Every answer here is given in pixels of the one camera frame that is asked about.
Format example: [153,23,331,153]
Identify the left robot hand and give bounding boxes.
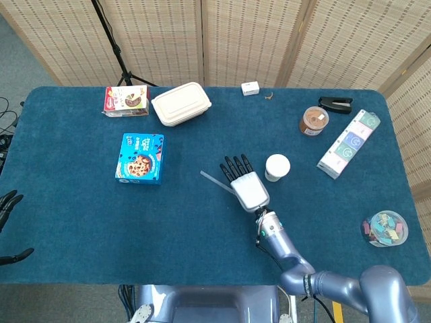
[0,189,36,267]

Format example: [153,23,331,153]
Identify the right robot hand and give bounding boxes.
[219,153,271,214]

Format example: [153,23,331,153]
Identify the clear plastic drinking straw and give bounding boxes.
[199,170,237,196]

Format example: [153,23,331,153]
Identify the white floral paper cup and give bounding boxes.
[264,153,292,183]

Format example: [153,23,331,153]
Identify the blue table mat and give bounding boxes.
[0,85,431,287]

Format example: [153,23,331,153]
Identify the clear jar of rubber bands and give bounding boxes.
[298,105,330,137]

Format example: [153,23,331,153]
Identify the small white cardboard box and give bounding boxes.
[240,81,261,97]

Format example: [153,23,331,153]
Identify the long pastel tissue pack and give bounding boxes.
[316,108,382,180]

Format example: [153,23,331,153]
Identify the beige lidded food container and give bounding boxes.
[150,81,213,128]

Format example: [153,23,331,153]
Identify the blue cookie box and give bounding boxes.
[114,133,166,186]

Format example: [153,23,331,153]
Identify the blue-grey robot torso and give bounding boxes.
[129,284,298,323]

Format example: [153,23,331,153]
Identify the black stapler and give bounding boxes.
[317,96,354,115]

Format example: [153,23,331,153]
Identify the clear jar of binder clips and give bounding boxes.
[360,210,409,248]

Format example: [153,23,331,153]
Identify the red white cake box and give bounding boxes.
[102,84,151,118]

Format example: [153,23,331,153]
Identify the woven folding screen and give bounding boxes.
[0,0,431,205]

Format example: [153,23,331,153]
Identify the black tripod stand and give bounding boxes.
[90,0,159,88]

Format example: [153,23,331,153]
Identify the black floor cables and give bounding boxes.
[0,96,24,171]

